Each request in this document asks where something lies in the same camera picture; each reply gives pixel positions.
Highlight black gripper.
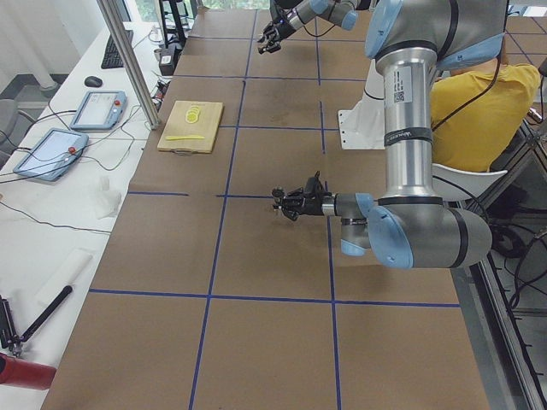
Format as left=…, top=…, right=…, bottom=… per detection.
left=257, top=18, right=295, bottom=55
left=272, top=186, right=335, bottom=221

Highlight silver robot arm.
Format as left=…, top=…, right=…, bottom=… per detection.
left=257, top=0, right=376, bottom=54
left=272, top=1, right=508, bottom=269

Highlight black box device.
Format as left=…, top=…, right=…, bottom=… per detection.
left=158, top=44, right=181, bottom=76

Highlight bamboo cutting board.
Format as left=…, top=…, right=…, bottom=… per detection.
left=157, top=100, right=224, bottom=154

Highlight yellow plastic knife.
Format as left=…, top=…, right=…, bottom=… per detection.
left=165, top=134, right=205, bottom=141

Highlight black keyboard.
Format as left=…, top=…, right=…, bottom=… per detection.
left=101, top=36, right=124, bottom=69

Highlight white chair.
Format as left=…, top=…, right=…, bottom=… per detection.
left=432, top=163, right=508, bottom=202

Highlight crumpled white tissue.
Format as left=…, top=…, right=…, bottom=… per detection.
left=90, top=175, right=121, bottom=220

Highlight black computer mouse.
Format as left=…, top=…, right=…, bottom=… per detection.
left=84, top=76, right=103, bottom=88

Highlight teach pendant far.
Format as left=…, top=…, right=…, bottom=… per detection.
left=70, top=91, right=126, bottom=132

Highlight teach pendant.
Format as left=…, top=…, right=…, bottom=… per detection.
left=70, top=91, right=126, bottom=132
left=13, top=128, right=89, bottom=182

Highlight person in yellow shirt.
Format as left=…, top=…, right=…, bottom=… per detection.
left=431, top=51, right=540, bottom=173

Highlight white foam block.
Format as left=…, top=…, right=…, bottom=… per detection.
left=35, top=249, right=93, bottom=306

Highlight teach pendant near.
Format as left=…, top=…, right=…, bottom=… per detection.
left=13, top=128, right=89, bottom=182

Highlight black tripod tool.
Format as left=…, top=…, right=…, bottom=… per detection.
left=0, top=284, right=74, bottom=358

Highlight red bottle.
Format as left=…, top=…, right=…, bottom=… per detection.
left=0, top=354, right=56, bottom=390

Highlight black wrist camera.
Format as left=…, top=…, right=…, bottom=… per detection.
left=303, top=171, right=324, bottom=198

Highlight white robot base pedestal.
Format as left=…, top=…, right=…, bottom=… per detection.
left=338, top=60, right=385, bottom=150

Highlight aluminium frame post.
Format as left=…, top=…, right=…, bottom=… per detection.
left=97, top=0, right=160, bottom=130

